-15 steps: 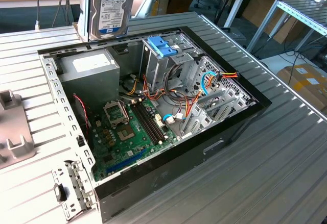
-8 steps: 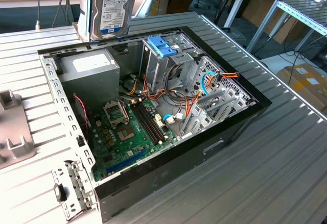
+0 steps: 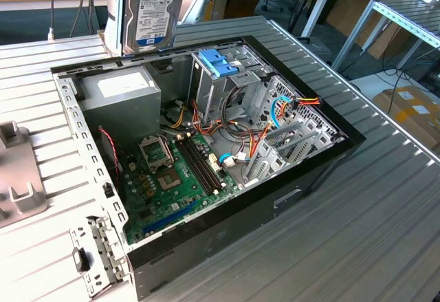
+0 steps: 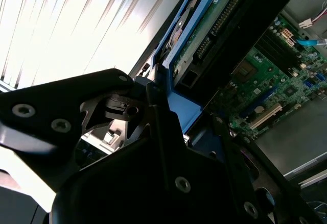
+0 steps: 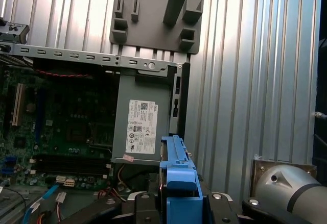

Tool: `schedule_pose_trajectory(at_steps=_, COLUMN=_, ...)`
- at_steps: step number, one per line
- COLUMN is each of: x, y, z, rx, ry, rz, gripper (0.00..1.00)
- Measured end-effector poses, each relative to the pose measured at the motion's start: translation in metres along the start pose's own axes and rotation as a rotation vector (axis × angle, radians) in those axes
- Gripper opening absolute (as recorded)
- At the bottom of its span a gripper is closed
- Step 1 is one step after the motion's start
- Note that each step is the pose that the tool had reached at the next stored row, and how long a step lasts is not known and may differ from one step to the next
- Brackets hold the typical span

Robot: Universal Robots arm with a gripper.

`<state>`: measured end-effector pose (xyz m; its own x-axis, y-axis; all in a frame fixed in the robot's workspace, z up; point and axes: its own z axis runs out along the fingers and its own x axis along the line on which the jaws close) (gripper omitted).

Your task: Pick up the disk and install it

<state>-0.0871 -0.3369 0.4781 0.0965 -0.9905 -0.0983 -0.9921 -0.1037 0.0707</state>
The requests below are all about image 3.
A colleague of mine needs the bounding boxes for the hard disk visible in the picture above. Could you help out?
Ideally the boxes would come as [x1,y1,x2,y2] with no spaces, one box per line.
[115,0,180,56]

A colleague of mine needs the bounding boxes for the long blue data wire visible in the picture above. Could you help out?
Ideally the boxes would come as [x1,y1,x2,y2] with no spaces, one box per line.
[269,96,293,129]

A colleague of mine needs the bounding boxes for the red yellow power wire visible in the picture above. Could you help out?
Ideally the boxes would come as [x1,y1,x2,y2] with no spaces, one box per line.
[280,96,321,120]

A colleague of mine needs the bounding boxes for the grey metal disk bay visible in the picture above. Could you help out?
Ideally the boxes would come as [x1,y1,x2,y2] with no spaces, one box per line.
[242,118,344,188]

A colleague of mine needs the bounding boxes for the blue plastic drive latch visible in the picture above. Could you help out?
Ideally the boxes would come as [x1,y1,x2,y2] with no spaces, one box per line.
[198,50,243,80]

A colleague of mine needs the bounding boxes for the grey power supply unit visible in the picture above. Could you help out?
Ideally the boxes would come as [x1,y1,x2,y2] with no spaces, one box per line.
[79,64,162,144]

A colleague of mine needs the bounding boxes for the grey metal drive cage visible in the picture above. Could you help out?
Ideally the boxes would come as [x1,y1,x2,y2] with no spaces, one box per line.
[187,45,274,126]

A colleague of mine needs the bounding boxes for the black tripod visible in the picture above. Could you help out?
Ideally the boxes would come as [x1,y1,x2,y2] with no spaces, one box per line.
[287,0,324,41]

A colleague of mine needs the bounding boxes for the metal socket cover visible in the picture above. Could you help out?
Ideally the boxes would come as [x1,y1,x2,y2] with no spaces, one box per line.
[138,136,173,173]

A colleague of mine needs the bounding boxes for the black case fan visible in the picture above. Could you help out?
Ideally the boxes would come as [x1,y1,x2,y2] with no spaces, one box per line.
[98,129,120,180]

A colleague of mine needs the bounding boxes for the black RAM slot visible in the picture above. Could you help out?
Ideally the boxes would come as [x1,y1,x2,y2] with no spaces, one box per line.
[186,138,223,191]
[179,140,217,195]

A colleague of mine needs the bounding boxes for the white board connector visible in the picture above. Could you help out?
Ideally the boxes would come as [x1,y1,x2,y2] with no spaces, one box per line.
[208,153,221,175]

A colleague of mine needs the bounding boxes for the CPU socket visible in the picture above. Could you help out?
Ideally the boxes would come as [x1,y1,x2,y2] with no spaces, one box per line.
[156,167,183,193]

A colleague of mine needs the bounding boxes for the green motherboard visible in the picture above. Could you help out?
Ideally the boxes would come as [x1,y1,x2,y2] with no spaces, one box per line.
[120,133,241,246]

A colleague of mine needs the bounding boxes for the grey parts rack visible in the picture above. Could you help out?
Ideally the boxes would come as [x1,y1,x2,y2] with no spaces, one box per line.
[0,120,49,230]

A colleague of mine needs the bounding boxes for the blue expansion slot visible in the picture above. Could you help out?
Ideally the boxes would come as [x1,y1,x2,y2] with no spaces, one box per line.
[142,200,199,235]

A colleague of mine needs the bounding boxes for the black open PC case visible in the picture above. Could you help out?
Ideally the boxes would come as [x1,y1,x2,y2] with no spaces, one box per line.
[50,34,367,302]

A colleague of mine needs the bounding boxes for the slatted metal side table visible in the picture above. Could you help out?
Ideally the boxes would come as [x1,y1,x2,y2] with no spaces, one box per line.
[331,0,440,72]

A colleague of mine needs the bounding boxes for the cardboard boxes with labels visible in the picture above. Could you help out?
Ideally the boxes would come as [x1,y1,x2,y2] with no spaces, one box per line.
[373,86,440,150]

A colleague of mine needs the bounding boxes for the yellow orange supply wires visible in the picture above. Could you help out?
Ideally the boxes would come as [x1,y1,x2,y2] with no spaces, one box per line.
[168,107,189,130]

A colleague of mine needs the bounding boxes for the black wire loop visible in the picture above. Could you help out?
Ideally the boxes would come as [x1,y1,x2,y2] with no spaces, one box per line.
[221,84,265,141]

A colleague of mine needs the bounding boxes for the red orange wire bundle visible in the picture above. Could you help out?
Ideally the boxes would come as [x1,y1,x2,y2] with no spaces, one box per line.
[190,99,226,138]

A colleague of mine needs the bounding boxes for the red black twisted wire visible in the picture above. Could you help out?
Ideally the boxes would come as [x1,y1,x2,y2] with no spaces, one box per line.
[98,127,124,176]

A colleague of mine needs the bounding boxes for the short blue data wire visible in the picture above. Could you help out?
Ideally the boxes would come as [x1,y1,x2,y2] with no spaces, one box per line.
[219,152,249,168]

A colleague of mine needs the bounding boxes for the orange yellow wire bundle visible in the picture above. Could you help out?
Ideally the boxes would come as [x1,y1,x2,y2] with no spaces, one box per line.
[249,121,276,160]

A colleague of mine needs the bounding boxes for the grey metal card retainer bracket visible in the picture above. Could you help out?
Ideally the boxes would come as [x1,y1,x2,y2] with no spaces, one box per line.
[69,215,131,299]

